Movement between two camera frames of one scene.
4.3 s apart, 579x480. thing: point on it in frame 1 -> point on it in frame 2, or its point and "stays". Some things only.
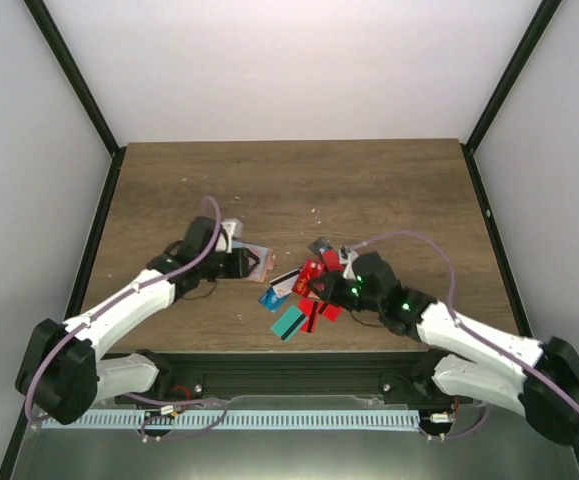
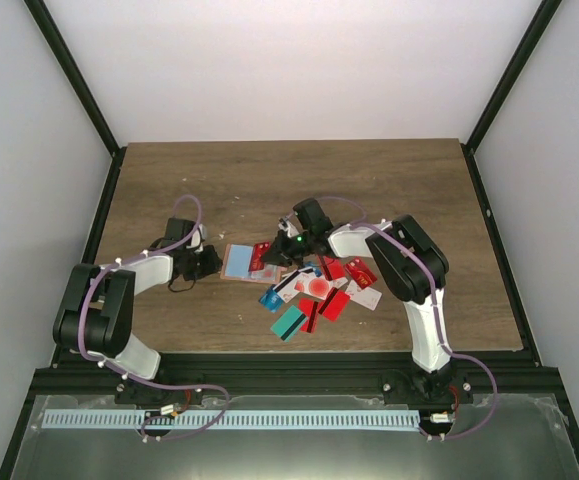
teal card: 289,322 stays
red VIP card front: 311,269 -> 257,256
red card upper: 332,312 stays
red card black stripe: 309,308 stays
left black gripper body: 235,271 -> 202,268
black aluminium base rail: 212,375 stays
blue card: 270,300 stays
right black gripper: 330,295 -> 281,252
